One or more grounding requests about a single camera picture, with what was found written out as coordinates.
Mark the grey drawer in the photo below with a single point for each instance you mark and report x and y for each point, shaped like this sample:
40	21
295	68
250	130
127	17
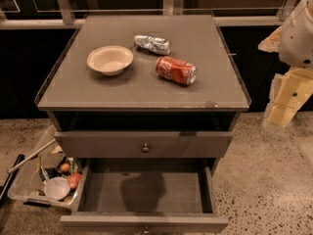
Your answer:
145	195
144	144

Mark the crushed silver can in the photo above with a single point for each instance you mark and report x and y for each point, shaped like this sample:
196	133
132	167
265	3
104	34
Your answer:
156	45

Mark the red apple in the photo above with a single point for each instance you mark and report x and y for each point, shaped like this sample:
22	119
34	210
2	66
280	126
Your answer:
73	180

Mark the orange fruit in bin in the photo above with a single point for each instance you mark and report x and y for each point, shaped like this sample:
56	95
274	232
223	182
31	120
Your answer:
65	167

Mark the clear plastic bin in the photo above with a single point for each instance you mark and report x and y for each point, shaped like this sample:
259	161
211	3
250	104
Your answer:
35	172

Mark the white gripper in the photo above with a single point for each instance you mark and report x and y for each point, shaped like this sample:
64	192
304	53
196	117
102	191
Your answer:
297	44

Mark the grey drawer cabinet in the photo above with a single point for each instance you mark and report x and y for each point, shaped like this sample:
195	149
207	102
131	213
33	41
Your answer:
77	98

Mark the beige paper bowl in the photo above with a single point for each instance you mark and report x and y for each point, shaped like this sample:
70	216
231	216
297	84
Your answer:
110	60

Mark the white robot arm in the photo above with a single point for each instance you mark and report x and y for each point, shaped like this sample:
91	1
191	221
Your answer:
293	41

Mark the red soda can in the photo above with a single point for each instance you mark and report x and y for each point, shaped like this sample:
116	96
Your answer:
176	70

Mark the metal railing frame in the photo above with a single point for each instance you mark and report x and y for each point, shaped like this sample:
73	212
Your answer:
35	14

